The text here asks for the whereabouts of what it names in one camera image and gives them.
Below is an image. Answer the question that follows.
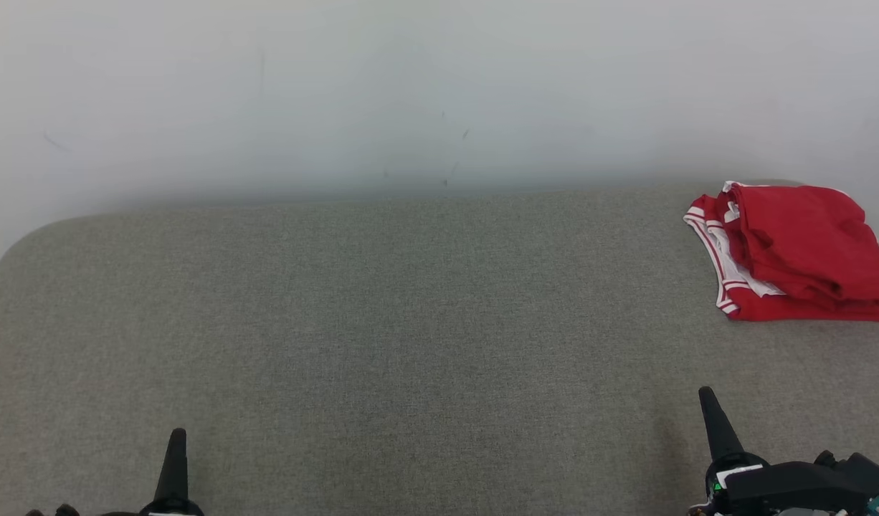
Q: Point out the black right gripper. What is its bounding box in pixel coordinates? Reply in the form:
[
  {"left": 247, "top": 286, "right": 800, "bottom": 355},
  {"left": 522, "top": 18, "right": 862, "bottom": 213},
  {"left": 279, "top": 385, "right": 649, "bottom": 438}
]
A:
[{"left": 699, "top": 387, "right": 870, "bottom": 516}]

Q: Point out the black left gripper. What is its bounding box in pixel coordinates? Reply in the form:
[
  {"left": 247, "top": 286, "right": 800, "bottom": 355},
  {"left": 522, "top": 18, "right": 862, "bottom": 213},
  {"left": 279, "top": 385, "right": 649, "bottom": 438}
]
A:
[{"left": 24, "top": 429, "right": 205, "bottom": 516}]

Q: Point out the red white basketball jersey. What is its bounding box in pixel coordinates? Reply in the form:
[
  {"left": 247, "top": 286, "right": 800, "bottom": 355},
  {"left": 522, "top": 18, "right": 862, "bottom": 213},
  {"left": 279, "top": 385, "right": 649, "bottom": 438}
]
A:
[{"left": 683, "top": 183, "right": 879, "bottom": 322}]

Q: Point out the grey fabric sofa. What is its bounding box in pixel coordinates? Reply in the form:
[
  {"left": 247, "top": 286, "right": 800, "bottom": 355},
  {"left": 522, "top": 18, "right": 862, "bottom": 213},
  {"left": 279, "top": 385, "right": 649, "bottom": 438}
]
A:
[{"left": 0, "top": 179, "right": 879, "bottom": 516}]

